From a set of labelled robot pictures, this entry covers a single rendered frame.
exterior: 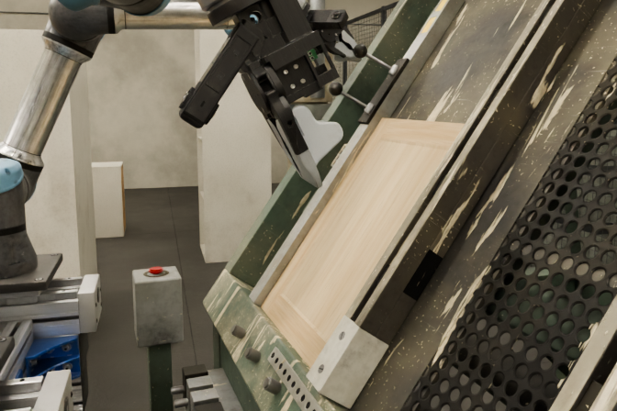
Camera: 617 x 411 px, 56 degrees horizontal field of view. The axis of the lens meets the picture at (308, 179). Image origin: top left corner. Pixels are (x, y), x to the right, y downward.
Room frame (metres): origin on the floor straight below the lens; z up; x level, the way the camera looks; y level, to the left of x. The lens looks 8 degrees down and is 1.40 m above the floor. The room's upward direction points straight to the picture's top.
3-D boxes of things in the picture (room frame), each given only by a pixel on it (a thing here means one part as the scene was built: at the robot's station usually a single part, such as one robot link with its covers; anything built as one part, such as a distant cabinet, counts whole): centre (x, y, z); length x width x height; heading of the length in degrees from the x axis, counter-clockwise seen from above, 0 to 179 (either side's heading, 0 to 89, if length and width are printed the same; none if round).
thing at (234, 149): (5.12, 0.68, 1.03); 0.60 x 0.58 x 2.05; 15
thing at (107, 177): (5.85, 2.22, 0.36); 0.58 x 0.45 x 0.72; 105
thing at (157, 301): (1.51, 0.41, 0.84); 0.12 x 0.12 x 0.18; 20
